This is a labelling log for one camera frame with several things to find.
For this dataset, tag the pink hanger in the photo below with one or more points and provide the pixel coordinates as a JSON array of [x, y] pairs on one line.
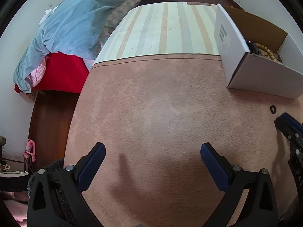
[[30, 150]]

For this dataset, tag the white cardboard box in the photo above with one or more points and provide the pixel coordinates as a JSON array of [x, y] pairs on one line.
[[260, 75]]

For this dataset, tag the black smart band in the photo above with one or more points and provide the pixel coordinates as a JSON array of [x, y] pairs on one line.
[[254, 48]]

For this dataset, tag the beige checkered mattress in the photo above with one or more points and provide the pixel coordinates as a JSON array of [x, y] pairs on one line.
[[123, 7]]

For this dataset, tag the red bed sheet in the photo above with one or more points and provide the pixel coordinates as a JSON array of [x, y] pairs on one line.
[[64, 73]]

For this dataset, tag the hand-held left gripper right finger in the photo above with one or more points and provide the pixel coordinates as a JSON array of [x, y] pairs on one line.
[[213, 163]]

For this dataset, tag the light blue duvet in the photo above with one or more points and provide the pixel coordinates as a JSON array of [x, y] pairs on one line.
[[75, 21]]

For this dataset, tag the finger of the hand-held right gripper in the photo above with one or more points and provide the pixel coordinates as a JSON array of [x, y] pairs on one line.
[[290, 127]]

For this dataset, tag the white paper sheet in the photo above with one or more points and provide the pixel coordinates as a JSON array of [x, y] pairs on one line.
[[48, 11]]

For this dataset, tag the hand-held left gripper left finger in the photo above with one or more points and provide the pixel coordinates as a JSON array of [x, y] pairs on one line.
[[94, 158]]

